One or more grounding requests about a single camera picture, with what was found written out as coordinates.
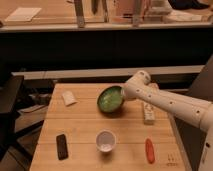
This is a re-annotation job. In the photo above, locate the green ceramic bowl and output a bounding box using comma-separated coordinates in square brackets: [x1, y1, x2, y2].
[97, 86, 124, 113]

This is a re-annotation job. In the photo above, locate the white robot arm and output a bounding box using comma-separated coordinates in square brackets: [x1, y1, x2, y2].
[121, 70, 213, 171]

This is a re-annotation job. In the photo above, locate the white folded cloth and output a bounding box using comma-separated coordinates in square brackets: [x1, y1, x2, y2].
[62, 91, 77, 106]

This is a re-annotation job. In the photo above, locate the white tube bottle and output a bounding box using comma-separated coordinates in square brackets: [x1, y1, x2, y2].
[143, 102, 155, 125]

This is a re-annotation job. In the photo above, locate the white cup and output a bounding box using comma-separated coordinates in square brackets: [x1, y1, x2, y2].
[96, 130, 116, 153]

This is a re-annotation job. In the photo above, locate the black remote control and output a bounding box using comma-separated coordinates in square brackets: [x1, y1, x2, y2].
[56, 134, 68, 160]

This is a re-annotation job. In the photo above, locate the orange carrot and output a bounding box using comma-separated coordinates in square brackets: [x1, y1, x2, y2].
[145, 138, 155, 164]

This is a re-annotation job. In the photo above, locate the black chair at left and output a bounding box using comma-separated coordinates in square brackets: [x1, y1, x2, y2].
[0, 76, 24, 161]

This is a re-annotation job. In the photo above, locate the white paper sheet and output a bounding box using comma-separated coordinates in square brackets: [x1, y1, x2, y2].
[5, 7, 41, 22]

